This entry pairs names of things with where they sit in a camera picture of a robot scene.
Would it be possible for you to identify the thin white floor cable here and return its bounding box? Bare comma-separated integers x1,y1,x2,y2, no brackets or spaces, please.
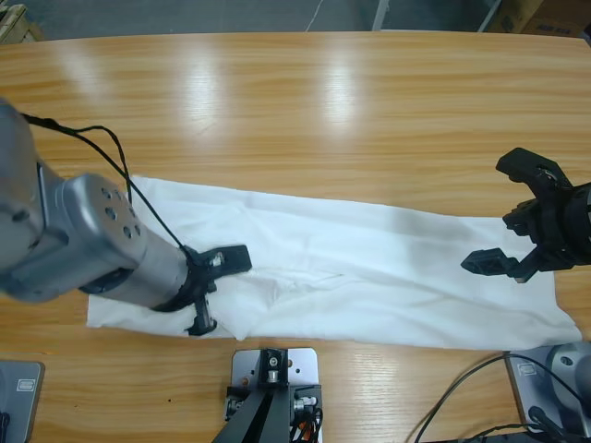
307,0,325,31

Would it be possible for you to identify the white metal frame leg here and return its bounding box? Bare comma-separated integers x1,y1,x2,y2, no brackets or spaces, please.
371,0,393,31
477,0,504,33

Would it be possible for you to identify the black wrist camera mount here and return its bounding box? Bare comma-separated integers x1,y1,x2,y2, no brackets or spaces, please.
186,244,253,279
496,147,574,198

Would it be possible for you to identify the tan cardboard box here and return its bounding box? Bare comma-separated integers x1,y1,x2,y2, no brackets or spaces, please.
488,0,546,34

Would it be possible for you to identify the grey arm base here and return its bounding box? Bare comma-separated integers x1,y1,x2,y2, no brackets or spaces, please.
0,361,46,443
505,341,591,437

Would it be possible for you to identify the dark camera post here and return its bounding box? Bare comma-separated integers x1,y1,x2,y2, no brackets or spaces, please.
215,348,296,443

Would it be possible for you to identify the white t-shirt with black logo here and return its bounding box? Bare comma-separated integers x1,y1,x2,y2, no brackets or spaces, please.
86,174,582,351

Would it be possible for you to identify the long black base cable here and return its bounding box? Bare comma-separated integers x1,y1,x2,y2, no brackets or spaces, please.
413,353,591,443

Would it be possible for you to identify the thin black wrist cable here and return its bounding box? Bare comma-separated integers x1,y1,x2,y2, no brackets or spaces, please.
20,114,199,265

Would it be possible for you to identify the black plug with cable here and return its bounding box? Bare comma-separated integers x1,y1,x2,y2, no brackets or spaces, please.
527,404,572,437

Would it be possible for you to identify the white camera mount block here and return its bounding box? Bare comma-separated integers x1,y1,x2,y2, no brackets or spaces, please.
230,348,323,443

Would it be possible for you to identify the wooden pallet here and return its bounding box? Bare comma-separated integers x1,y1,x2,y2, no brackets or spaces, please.
0,3,45,45

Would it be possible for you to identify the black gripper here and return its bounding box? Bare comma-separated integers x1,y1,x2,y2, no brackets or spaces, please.
460,182,591,285
151,257,219,337

